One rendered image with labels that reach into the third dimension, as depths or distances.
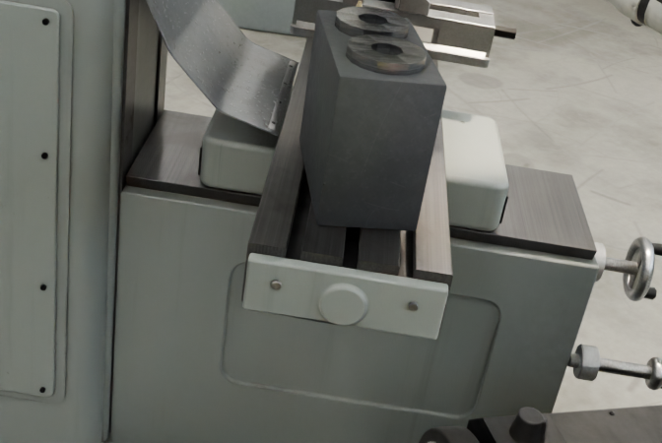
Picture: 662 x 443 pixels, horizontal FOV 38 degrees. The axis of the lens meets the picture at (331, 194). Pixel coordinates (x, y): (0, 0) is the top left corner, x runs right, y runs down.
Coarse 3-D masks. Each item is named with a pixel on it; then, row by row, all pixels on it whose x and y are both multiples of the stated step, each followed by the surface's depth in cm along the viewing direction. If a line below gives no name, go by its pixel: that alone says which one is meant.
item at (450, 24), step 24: (312, 0) 164; (336, 0) 164; (360, 0) 163; (384, 0) 171; (432, 0) 172; (312, 24) 166; (432, 24) 164; (456, 24) 164; (480, 24) 163; (432, 48) 165; (456, 48) 165; (480, 48) 165
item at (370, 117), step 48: (336, 48) 109; (384, 48) 109; (336, 96) 103; (384, 96) 104; (432, 96) 104; (336, 144) 106; (384, 144) 106; (432, 144) 107; (336, 192) 109; (384, 192) 109
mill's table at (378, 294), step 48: (288, 144) 128; (288, 192) 117; (432, 192) 122; (288, 240) 107; (336, 240) 109; (384, 240) 110; (432, 240) 112; (288, 288) 106; (336, 288) 105; (384, 288) 105; (432, 288) 105; (432, 336) 108
